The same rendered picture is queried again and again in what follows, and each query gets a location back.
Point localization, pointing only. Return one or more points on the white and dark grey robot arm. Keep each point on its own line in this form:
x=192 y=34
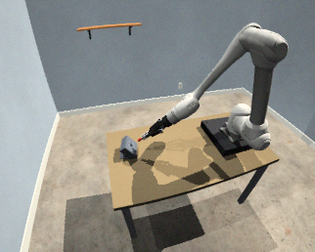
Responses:
x=266 y=48

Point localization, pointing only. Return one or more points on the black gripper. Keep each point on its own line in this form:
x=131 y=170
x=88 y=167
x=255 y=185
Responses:
x=157 y=128

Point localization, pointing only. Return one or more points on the grey square panel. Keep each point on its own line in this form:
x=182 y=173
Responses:
x=130 y=150

